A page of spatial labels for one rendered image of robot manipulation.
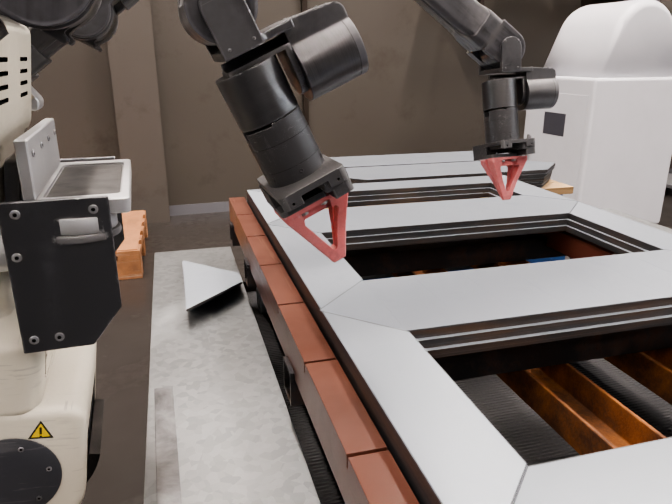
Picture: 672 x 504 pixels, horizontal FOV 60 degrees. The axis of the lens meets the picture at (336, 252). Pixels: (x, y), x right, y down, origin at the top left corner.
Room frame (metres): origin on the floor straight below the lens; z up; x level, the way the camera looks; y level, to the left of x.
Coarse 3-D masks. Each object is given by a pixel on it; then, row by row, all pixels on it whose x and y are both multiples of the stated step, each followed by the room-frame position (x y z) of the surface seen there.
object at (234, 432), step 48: (240, 288) 1.23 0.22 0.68; (192, 336) 0.99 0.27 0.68; (240, 336) 0.99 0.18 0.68; (192, 384) 0.82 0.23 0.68; (240, 384) 0.82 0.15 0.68; (192, 432) 0.69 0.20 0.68; (240, 432) 0.69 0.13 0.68; (288, 432) 0.69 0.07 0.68; (192, 480) 0.60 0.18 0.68; (240, 480) 0.60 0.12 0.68; (288, 480) 0.60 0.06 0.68
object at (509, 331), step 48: (384, 192) 1.48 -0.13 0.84; (432, 192) 1.51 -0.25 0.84; (480, 192) 1.55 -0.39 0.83; (384, 240) 1.12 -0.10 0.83; (432, 240) 1.14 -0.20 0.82; (624, 240) 1.08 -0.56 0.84; (336, 336) 0.65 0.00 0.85; (432, 336) 0.67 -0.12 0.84; (480, 336) 0.68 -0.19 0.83; (528, 336) 0.70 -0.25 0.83; (576, 336) 0.72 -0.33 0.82; (384, 432) 0.49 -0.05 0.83
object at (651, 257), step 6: (636, 252) 0.97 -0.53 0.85; (642, 252) 0.97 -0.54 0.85; (648, 252) 0.97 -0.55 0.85; (654, 252) 0.97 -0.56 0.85; (660, 252) 0.97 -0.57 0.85; (666, 252) 0.97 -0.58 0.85; (642, 258) 0.94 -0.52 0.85; (648, 258) 0.94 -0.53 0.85; (654, 258) 0.94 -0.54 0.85; (660, 258) 0.94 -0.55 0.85; (666, 258) 0.94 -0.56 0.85; (654, 264) 0.91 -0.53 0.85; (660, 264) 0.91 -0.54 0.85; (666, 264) 0.91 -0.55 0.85; (666, 270) 0.88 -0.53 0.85
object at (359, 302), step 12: (360, 288) 0.80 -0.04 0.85; (336, 300) 0.76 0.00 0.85; (348, 300) 0.76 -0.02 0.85; (360, 300) 0.76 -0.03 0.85; (372, 300) 0.76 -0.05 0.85; (348, 312) 0.72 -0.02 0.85; (360, 312) 0.72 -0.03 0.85; (372, 312) 0.72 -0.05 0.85; (384, 312) 0.72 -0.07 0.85; (384, 324) 0.68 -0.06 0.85; (396, 324) 0.68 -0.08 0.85
